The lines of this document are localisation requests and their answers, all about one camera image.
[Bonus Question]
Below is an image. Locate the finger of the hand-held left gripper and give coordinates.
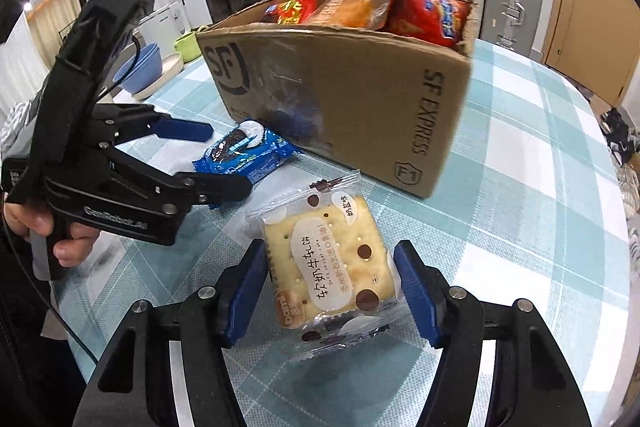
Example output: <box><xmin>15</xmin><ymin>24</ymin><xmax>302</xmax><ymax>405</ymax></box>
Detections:
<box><xmin>107</xmin><ymin>143</ymin><xmax>253</xmax><ymax>214</ymax></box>
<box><xmin>92</xmin><ymin>103</ymin><xmax>215</xmax><ymax>154</ymax></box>

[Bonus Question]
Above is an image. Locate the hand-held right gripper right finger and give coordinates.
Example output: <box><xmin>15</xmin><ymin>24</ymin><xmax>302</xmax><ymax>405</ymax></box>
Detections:
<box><xmin>392</xmin><ymin>239</ymin><xmax>591</xmax><ymax>427</ymax></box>

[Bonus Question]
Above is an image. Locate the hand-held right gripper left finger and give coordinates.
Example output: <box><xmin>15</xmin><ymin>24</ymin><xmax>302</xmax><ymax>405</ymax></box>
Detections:
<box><xmin>85</xmin><ymin>237</ymin><xmax>271</xmax><ymax>427</ymax></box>

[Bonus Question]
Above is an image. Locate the blue cookie packet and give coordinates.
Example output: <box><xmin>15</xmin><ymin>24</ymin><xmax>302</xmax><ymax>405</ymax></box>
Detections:
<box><xmin>192</xmin><ymin>119</ymin><xmax>304</xmax><ymax>210</ymax></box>

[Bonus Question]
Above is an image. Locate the clear cracker packet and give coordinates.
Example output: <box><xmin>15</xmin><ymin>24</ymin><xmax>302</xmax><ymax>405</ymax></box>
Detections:
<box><xmin>244</xmin><ymin>172</ymin><xmax>416</xmax><ymax>363</ymax></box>

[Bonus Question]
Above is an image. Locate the brown cardboard box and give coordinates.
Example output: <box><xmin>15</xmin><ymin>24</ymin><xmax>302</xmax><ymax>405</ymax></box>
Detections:
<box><xmin>195</xmin><ymin>0</ymin><xmax>481</xmax><ymax>200</ymax></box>

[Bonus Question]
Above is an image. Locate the red orange snack packet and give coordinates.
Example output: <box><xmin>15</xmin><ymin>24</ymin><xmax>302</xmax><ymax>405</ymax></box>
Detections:
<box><xmin>265</xmin><ymin>0</ymin><xmax>321</xmax><ymax>26</ymax></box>

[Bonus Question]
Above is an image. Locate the clear bread packet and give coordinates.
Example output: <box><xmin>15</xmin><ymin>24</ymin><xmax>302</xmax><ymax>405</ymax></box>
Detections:
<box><xmin>312</xmin><ymin>0</ymin><xmax>396</xmax><ymax>30</ymax></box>

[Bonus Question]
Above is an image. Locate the red snack packet blue print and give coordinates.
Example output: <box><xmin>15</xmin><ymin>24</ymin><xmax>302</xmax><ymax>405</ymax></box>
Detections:
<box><xmin>382</xmin><ymin>0</ymin><xmax>474</xmax><ymax>50</ymax></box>

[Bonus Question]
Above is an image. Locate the person's left forearm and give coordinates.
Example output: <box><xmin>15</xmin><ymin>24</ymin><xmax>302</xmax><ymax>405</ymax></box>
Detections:
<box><xmin>0</xmin><ymin>227</ymin><xmax>102</xmax><ymax>427</ymax></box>

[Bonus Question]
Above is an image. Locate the person's left hand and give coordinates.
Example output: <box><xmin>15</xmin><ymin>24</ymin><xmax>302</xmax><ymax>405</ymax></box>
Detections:
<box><xmin>2</xmin><ymin>201</ymin><xmax>101</xmax><ymax>266</ymax></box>

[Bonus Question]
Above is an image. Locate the blue bowl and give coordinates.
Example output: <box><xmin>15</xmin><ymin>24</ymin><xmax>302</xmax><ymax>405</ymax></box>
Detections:
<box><xmin>117</xmin><ymin>74</ymin><xmax>162</xmax><ymax>96</ymax></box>
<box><xmin>114</xmin><ymin>43</ymin><xmax>162</xmax><ymax>90</ymax></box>

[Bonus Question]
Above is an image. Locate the beige plate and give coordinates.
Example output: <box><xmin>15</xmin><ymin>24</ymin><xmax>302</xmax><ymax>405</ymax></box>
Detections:
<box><xmin>132</xmin><ymin>53</ymin><xmax>185</xmax><ymax>102</ymax></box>

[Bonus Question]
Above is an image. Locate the beige curtain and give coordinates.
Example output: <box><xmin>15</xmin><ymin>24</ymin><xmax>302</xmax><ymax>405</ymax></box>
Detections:
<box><xmin>25</xmin><ymin>0</ymin><xmax>127</xmax><ymax>58</ymax></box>

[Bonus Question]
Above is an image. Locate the striped grey cloth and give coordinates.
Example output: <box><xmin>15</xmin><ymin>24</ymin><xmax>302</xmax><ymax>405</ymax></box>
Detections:
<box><xmin>0</xmin><ymin>99</ymin><xmax>44</xmax><ymax>164</ymax></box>

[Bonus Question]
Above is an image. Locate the green teapot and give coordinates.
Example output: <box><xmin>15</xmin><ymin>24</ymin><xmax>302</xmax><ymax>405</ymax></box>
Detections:
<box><xmin>174</xmin><ymin>26</ymin><xmax>209</xmax><ymax>62</ymax></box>

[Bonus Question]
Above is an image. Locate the white appliance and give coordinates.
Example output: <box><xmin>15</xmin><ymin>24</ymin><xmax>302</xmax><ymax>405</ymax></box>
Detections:
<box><xmin>140</xmin><ymin>2</ymin><xmax>194</xmax><ymax>44</ymax></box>

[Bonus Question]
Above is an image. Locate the checked tablecloth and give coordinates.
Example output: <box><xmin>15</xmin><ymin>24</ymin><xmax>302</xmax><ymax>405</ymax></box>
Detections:
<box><xmin>50</xmin><ymin>37</ymin><xmax>632</xmax><ymax>427</ymax></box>

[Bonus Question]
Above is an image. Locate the pile of shoes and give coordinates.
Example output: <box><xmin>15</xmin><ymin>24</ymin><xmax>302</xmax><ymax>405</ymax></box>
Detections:
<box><xmin>597</xmin><ymin>106</ymin><xmax>640</xmax><ymax>168</ymax></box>

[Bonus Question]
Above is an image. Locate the silver suitcase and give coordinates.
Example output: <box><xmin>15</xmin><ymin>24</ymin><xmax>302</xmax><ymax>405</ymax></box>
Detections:
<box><xmin>482</xmin><ymin>0</ymin><xmax>546</xmax><ymax>54</ymax></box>

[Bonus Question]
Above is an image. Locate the wooden door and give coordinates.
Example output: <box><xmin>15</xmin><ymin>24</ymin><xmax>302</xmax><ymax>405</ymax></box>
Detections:
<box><xmin>542</xmin><ymin>0</ymin><xmax>640</xmax><ymax>110</ymax></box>

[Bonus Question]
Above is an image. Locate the black cable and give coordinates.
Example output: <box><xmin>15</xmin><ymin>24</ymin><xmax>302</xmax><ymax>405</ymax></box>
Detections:
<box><xmin>1</xmin><ymin>34</ymin><xmax>143</xmax><ymax>364</ymax></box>

